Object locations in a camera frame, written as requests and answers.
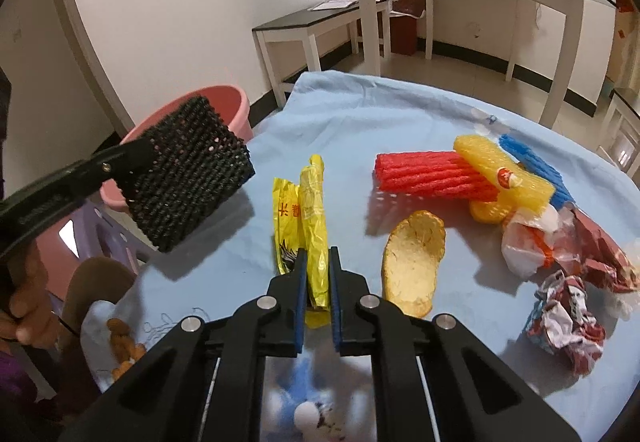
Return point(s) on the black foam fruit net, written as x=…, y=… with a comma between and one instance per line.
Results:
x=199, y=163

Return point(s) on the purple plastic stool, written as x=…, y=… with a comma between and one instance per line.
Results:
x=89, y=232

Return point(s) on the low black-top bench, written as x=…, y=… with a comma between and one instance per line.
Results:
x=305, y=27
x=618, y=140

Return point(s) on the papers on bench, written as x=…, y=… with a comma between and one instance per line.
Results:
x=330, y=5

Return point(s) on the red foam fruit net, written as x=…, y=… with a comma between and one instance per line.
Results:
x=435, y=175

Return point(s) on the right low black-top bench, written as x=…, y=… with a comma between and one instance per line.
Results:
x=618, y=140

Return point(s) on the yellow plastic wrapper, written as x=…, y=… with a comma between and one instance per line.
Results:
x=299, y=222

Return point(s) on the pink plastic bucket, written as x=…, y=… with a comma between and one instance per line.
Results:
x=228, y=101

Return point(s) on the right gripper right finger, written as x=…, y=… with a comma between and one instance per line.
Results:
x=350, y=332

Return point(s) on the small pomelo peel piece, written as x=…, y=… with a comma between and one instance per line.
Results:
x=490, y=213

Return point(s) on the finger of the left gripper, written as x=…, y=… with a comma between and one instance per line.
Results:
x=26, y=213

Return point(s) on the blue foam fruit net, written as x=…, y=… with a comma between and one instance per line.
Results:
x=534, y=164

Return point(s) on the person's left hand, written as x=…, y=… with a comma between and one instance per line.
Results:
x=34, y=322

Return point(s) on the dark red wrapper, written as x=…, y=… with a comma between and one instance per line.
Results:
x=581, y=247

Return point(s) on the light blue floral cloth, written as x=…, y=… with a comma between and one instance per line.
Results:
x=349, y=120

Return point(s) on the yellow foam fruit net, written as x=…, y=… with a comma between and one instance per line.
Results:
x=516, y=186

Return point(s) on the red white crumpled paper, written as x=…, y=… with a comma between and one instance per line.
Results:
x=560, y=322

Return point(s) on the white orange plastic bag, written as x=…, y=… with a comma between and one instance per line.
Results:
x=527, y=241

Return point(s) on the red bin under table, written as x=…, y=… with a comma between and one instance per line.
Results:
x=403, y=35

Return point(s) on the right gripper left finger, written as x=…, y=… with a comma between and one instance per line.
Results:
x=285, y=331

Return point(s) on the left low black-top bench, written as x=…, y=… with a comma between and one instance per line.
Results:
x=305, y=27

